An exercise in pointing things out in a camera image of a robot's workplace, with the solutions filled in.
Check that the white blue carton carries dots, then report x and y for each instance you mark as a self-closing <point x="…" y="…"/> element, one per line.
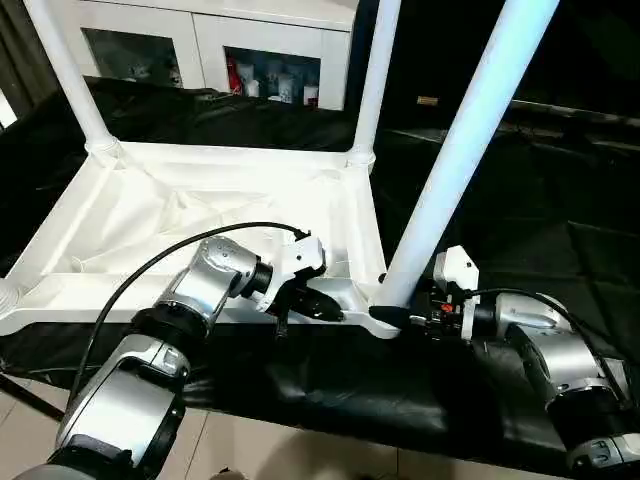
<point x="280" y="85"/>

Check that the small white jar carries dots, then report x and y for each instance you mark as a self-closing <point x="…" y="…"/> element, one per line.
<point x="251" y="87"/>

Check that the black metal stand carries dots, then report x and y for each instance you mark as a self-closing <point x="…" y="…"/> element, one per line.
<point x="30" y="395"/>

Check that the white plastic table leg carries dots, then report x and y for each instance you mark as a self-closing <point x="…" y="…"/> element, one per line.
<point x="6" y="295"/>
<point x="465" y="150"/>
<point x="70" y="75"/>
<point x="375" y="75"/>

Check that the grey curtain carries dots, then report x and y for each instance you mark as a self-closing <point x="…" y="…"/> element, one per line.
<point x="20" y="50"/>

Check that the small white cup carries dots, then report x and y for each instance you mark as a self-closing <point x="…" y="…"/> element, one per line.
<point x="311" y="94"/>

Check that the silver left robot leg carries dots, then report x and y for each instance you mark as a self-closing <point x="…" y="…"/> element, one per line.
<point x="30" y="472"/>

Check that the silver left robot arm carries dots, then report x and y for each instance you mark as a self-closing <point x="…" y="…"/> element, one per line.
<point x="210" y="285"/>

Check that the black metal rod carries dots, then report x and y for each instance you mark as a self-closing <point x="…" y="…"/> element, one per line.
<point x="575" y="114"/>

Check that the white glass-door cabinet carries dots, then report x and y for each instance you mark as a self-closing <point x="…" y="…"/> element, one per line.
<point x="210" y="30"/>

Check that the white plastic table top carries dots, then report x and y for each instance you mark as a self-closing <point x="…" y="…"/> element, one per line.
<point x="175" y="200"/>

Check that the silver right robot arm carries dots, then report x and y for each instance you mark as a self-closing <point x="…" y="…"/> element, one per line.
<point x="560" y="350"/>

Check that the small tan label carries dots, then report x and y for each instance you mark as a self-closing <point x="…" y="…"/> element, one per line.
<point x="428" y="101"/>

